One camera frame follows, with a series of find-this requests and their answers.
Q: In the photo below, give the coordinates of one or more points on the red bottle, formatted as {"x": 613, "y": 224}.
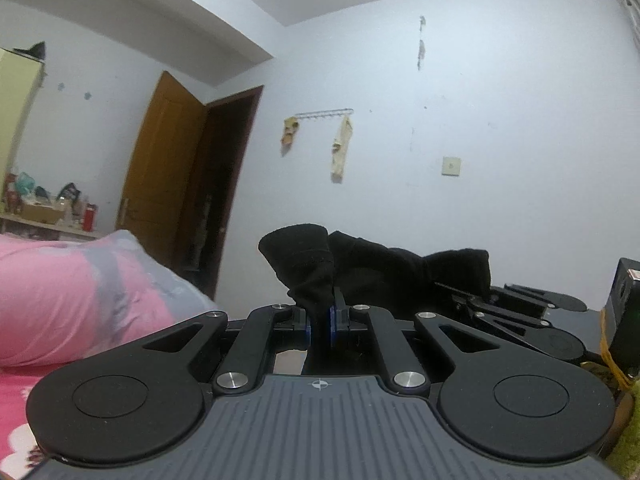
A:
{"x": 90, "y": 217}

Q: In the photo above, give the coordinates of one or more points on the black snack bag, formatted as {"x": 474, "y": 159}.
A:
{"x": 70, "y": 192}

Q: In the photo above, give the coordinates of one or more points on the pale green wardrobe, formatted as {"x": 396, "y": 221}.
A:
{"x": 17, "y": 120}

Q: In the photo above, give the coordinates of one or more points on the black t-shirt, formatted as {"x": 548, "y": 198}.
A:
{"x": 390, "y": 270}

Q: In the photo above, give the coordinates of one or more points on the cardboard box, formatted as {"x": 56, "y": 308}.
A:
{"x": 42, "y": 212}

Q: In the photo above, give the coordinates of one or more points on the pink grey duvet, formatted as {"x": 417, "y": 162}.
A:
{"x": 75, "y": 300}

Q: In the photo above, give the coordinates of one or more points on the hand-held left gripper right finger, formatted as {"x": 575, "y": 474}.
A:
{"x": 331, "y": 331}

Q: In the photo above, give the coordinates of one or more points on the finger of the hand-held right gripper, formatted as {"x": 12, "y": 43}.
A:
{"x": 500, "y": 317}
{"x": 530, "y": 302}

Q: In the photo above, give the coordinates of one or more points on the pink floral bed blanket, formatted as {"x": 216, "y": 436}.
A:
{"x": 15, "y": 410}

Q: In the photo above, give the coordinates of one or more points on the black item on wardrobe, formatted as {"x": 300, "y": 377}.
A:
{"x": 35, "y": 51}

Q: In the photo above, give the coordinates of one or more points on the white wall hook rack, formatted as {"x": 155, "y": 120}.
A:
{"x": 325, "y": 113}

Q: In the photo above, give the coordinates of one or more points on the cluttered side table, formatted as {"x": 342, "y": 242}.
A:
{"x": 45, "y": 227}

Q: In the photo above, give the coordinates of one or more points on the wooden door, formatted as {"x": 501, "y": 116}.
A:
{"x": 165, "y": 170}

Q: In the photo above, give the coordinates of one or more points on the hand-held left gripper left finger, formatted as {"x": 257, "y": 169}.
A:
{"x": 306, "y": 334}

